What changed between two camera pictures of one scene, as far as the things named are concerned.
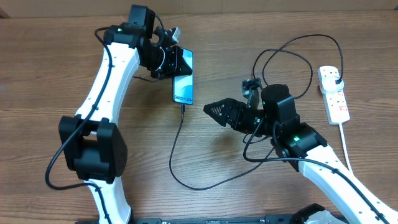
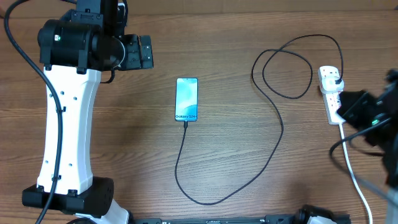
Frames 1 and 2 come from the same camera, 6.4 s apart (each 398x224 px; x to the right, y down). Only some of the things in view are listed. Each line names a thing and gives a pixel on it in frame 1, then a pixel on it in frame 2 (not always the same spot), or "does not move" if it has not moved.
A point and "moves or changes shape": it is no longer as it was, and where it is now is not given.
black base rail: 268,219 does not move
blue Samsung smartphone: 183,86 moves or changes shape
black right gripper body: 247,120 → 385,130
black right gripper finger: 221,111 → 354,107
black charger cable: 272,50 → 276,49
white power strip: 335,102 does not move
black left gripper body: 168,64 → 132,58
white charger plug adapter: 328,84 does not move
